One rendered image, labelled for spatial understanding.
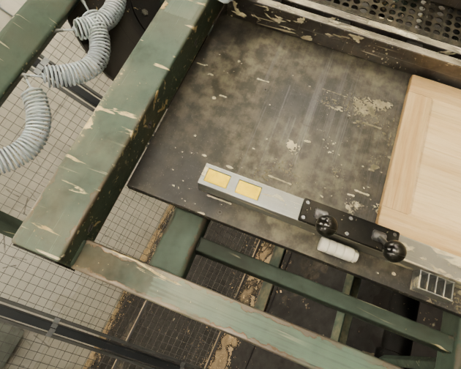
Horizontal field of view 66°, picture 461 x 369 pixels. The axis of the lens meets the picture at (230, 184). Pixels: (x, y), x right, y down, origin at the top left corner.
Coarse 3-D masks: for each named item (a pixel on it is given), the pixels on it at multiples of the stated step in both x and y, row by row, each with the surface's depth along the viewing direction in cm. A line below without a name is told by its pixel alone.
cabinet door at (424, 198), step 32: (416, 96) 88; (448, 96) 88; (416, 128) 84; (448, 128) 85; (416, 160) 81; (448, 160) 82; (384, 192) 78; (416, 192) 79; (448, 192) 79; (384, 224) 75; (416, 224) 75; (448, 224) 76
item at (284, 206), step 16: (240, 176) 76; (208, 192) 78; (224, 192) 74; (272, 192) 75; (256, 208) 75; (272, 208) 73; (288, 208) 73; (304, 224) 73; (336, 240) 74; (400, 240) 72; (416, 256) 71; (432, 256) 71; (448, 256) 71; (432, 272) 70; (448, 272) 70
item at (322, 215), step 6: (318, 210) 71; (318, 216) 71; (324, 216) 61; (330, 216) 61; (318, 222) 61; (324, 222) 60; (330, 222) 60; (336, 222) 61; (318, 228) 61; (324, 228) 60; (330, 228) 60; (336, 228) 61; (324, 234) 61; (330, 234) 61
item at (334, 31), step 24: (240, 0) 92; (264, 0) 91; (288, 0) 91; (264, 24) 96; (288, 24) 93; (312, 24) 90; (336, 24) 89; (360, 24) 90; (384, 24) 90; (336, 48) 94; (360, 48) 92; (384, 48) 89; (408, 48) 87; (432, 48) 88; (456, 48) 87; (408, 72) 93; (432, 72) 90; (456, 72) 87
